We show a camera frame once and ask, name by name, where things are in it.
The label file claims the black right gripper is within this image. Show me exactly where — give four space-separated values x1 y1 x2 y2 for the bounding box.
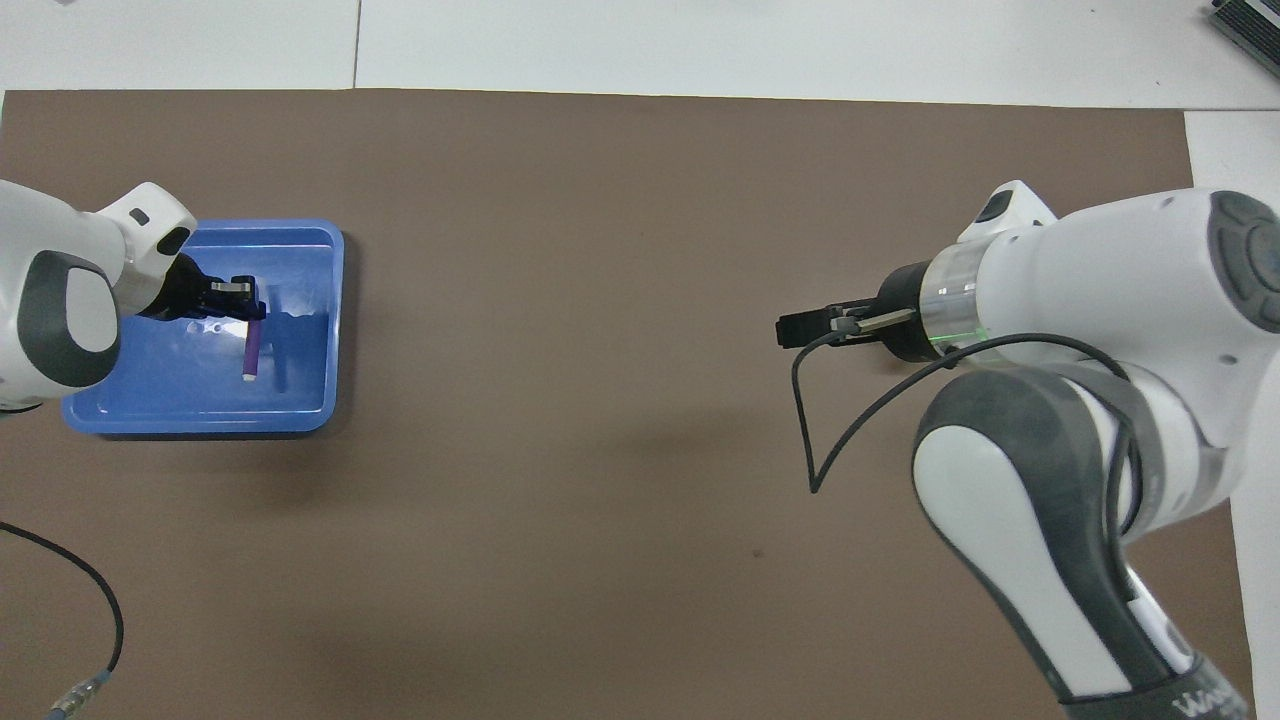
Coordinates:
777 262 941 363

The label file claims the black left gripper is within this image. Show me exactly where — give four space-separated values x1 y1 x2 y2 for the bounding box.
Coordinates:
135 255 269 323

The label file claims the blue plastic tray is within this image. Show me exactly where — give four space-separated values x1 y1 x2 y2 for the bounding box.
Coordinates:
62 219 346 436

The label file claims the brown table mat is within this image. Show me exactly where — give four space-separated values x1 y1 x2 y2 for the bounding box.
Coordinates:
0 88 1259 720

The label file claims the grey ribbed device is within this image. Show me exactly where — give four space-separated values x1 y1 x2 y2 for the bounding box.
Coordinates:
1205 0 1280 63

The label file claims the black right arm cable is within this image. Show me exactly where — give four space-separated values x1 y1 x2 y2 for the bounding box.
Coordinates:
790 308 1146 541

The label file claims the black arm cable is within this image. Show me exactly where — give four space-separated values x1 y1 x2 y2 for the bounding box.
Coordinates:
0 520 126 720
790 308 1146 541

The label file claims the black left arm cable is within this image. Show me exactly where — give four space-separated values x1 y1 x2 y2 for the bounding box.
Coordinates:
0 520 126 720

